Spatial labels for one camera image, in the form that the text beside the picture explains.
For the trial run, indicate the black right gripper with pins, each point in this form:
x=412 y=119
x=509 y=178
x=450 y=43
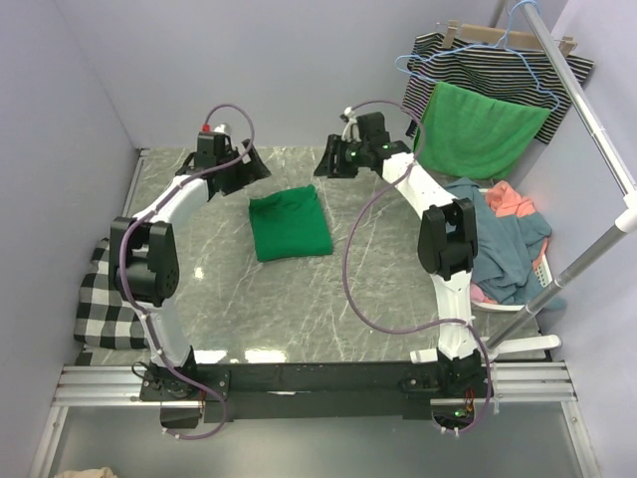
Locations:
x=333 y=147

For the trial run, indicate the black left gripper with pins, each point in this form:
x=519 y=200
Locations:
x=252 y=171

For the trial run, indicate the green t-shirt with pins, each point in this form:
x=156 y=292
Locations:
x=289 y=224

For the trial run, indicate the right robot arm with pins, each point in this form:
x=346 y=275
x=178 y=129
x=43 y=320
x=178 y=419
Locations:
x=447 y=242

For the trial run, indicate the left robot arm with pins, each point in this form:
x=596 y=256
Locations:
x=143 y=260

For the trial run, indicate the green towel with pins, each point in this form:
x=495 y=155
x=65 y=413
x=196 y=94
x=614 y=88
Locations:
x=474 y=136

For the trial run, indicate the wooden clip hanger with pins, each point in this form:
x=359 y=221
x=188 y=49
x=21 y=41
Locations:
x=489 y=36

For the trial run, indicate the coral orange garment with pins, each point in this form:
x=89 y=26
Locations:
x=504 y=200

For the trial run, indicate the teal blue garment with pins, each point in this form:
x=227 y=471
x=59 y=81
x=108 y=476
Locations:
x=510 y=248

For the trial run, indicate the pink garment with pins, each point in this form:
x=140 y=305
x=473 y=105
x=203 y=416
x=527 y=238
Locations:
x=478 y=296

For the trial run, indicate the black white checkered shirt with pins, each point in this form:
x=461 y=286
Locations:
x=103 y=319

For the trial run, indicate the black white striped shirt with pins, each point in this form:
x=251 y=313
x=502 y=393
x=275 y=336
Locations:
x=494 y=74

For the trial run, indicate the black base beam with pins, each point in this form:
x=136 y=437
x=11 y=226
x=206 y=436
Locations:
x=316 y=390

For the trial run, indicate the beige cloth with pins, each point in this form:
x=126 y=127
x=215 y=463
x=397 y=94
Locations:
x=103 y=472

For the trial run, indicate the blue wire hanger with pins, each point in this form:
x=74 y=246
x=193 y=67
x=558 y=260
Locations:
x=402 y=62

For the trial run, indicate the aluminium rail frame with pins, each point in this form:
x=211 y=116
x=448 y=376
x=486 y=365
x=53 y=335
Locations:
x=108 y=386

